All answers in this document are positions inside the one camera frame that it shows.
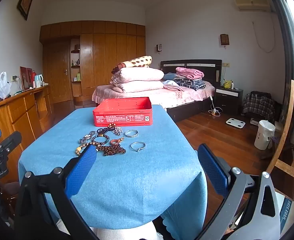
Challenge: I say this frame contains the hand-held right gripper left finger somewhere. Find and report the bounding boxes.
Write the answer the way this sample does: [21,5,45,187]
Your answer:
[14,143,98,240]

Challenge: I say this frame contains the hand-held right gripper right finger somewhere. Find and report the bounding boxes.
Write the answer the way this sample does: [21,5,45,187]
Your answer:
[197,144,281,240]

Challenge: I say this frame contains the brown bead necklace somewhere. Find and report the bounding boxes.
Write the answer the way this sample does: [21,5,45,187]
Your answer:
[97,137,126,157]

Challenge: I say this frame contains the red tin box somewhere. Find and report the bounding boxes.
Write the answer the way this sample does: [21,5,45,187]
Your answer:
[92,97,153,127]

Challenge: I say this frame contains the wooden sideboard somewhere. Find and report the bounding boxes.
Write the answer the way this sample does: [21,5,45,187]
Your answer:
[0,85,53,183]

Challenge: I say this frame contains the white plastic bag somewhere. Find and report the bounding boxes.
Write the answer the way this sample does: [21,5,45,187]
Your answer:
[0,71,12,98]

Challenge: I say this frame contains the white bathroom scale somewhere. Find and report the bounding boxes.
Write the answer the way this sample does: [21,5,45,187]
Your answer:
[226,118,246,130]

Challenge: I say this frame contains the white trash bin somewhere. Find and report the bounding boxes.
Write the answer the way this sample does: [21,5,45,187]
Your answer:
[254,120,276,150]

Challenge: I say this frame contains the dark nightstand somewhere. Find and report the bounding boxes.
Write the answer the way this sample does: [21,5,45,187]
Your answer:
[215,86,244,115]

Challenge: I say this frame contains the white ribbed cloth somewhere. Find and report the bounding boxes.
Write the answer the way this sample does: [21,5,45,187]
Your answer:
[90,221,164,240]

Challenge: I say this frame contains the plaid bag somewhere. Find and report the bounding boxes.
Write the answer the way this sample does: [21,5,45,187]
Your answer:
[242,91,275,120]

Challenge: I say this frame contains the blue book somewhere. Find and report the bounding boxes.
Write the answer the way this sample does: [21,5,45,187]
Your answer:
[278,196,294,233]

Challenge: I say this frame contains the folded plaid clothes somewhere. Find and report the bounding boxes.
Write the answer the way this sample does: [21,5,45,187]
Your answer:
[174,77,206,91]

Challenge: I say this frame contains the pink bedspread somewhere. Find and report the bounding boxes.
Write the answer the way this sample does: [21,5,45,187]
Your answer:
[92,80,215,110]

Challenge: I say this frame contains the wooden chair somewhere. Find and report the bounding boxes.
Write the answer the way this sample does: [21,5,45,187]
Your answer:
[266,79,294,205]

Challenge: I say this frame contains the folded pink blanket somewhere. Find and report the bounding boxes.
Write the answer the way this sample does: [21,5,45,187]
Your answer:
[176,67,204,79]

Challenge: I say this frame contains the dark wooden bed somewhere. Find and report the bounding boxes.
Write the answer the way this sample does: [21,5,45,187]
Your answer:
[92,59,223,123]

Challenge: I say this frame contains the wooden wardrobe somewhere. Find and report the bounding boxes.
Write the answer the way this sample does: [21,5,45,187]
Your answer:
[40,20,146,103]

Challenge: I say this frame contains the spotted cream blanket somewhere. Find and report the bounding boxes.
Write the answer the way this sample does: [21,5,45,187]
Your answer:
[112,55,153,74]

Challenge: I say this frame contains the patterned grey curtain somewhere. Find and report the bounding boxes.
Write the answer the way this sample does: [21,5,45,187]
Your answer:
[263,0,294,123]

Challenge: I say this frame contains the amber bead string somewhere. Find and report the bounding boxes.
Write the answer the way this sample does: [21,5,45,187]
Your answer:
[75,142,92,156]

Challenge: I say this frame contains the silver link bracelet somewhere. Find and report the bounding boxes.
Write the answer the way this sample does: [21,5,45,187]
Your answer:
[78,131,96,145]

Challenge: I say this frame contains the dark bead bracelet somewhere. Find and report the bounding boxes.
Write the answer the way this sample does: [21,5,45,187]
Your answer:
[92,134,110,145]

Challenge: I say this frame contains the dark bead necklace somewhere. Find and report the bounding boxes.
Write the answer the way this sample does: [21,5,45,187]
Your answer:
[96,124,116,135]

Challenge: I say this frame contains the thin silver bracelet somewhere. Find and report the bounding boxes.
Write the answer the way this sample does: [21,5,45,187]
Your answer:
[130,142,146,153]

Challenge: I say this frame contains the power strip with cables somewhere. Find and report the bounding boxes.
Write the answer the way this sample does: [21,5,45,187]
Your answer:
[208,95,223,117]

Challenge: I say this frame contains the red picture frame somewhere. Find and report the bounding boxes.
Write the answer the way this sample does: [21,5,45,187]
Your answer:
[20,66,33,90]

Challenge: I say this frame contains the white wall cable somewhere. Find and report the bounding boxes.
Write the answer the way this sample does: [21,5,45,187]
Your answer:
[252,21,275,53]

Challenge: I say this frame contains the framed wall picture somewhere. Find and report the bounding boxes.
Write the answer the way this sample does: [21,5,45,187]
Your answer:
[17,0,34,21]

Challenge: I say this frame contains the wall air conditioner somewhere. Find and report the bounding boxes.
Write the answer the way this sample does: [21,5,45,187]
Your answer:
[234,0,271,12]

